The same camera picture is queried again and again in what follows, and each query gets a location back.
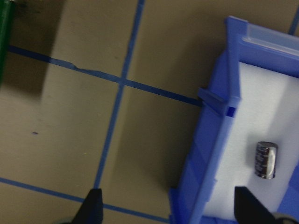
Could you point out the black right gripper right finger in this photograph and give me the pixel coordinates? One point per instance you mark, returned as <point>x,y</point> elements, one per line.
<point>248,209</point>

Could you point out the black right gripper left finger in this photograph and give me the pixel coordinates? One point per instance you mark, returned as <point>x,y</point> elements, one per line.
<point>91,210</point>

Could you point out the black cylindrical capacitor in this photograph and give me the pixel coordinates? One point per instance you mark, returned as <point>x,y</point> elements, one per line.
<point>265,159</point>

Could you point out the white foam sheet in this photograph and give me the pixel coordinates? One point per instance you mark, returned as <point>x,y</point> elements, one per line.
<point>268,111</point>

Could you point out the blue plastic bin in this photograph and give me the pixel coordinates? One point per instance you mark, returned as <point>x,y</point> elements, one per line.
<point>250,44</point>

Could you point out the green conveyor belt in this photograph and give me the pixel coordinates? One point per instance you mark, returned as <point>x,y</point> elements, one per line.
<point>6,19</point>

